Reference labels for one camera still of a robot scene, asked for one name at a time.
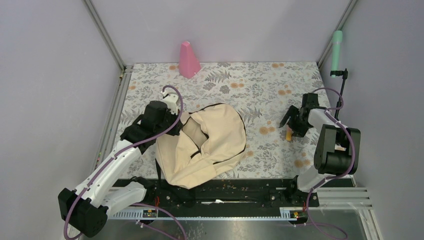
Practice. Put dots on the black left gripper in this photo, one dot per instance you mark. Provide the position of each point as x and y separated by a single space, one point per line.
175 130

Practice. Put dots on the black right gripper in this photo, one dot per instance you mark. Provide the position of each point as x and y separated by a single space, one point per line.
299 131

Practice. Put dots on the yellow highlighter pen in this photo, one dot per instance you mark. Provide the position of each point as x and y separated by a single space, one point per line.
288 135

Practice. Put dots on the beige canvas backpack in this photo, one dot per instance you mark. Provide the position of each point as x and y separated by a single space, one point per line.
211 141

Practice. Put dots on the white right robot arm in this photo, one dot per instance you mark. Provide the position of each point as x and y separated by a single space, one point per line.
337 150

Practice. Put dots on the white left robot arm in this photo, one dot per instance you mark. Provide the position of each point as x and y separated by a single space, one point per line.
88 206

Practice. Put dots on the pink cone block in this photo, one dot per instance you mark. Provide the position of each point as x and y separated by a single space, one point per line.
189 64

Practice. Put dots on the black tripod stand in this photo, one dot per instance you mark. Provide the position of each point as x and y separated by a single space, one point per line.
344 74

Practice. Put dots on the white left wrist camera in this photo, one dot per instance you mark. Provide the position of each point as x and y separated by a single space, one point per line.
171 100

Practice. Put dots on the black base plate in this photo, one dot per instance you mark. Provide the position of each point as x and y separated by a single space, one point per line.
265 192

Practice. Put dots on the aluminium cable duct rail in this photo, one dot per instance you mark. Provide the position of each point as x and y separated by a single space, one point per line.
261 214

